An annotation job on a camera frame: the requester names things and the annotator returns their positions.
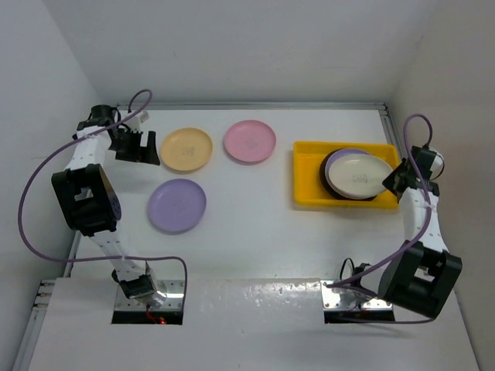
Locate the yellow plastic bin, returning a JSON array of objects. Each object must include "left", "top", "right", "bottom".
[{"left": 292, "top": 141, "right": 400, "bottom": 209}]

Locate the cream white plate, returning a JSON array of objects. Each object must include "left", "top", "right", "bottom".
[{"left": 326, "top": 154, "right": 393, "bottom": 199}]

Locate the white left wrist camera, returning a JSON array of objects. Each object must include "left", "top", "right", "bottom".
[{"left": 127, "top": 110, "right": 149, "bottom": 128}]

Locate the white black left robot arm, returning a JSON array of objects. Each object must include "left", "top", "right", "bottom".
[{"left": 51, "top": 104, "right": 166, "bottom": 308}]

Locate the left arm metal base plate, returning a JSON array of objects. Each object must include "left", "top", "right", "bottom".
[{"left": 114, "top": 280, "right": 184, "bottom": 311}]

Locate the aluminium table frame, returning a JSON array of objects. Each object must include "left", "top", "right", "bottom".
[{"left": 11, "top": 100, "right": 442, "bottom": 371}]

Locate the orange plate far left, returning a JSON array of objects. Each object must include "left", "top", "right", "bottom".
[{"left": 160, "top": 128, "right": 213, "bottom": 172}]

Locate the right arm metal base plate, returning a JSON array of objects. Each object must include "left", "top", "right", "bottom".
[{"left": 320, "top": 280, "right": 393, "bottom": 312}]

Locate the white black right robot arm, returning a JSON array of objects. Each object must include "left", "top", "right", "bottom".
[{"left": 333, "top": 145, "right": 463, "bottom": 319}]

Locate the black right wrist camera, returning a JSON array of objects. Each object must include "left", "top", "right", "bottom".
[{"left": 428, "top": 147, "right": 446, "bottom": 181}]

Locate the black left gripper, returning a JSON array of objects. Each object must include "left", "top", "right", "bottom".
[{"left": 108, "top": 128, "right": 159, "bottom": 165}]

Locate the metal rimmed plate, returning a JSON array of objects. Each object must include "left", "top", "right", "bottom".
[{"left": 319, "top": 148, "right": 376, "bottom": 202}]

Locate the pink plate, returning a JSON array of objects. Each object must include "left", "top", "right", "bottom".
[{"left": 224, "top": 120, "right": 277, "bottom": 164}]

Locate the purple plate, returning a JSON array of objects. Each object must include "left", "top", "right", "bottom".
[
  {"left": 146, "top": 179, "right": 207, "bottom": 234},
  {"left": 322, "top": 148, "right": 369, "bottom": 183}
]

